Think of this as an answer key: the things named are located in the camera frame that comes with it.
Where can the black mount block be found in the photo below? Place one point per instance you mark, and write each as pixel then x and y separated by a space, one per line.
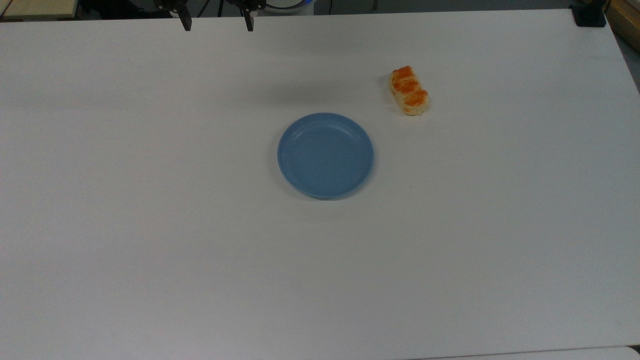
pixel 589 15

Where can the orange glazed bread roll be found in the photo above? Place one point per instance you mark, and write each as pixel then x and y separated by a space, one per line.
pixel 409 91

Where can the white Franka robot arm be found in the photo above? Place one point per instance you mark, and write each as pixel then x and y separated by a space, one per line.
pixel 285 6

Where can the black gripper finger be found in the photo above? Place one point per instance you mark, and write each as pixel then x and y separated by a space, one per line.
pixel 186 21
pixel 248 22

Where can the blue round plate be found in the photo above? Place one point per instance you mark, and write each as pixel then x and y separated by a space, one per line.
pixel 325 156

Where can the light wooden desk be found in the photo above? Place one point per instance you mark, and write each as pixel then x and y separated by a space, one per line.
pixel 627 17
pixel 35 7

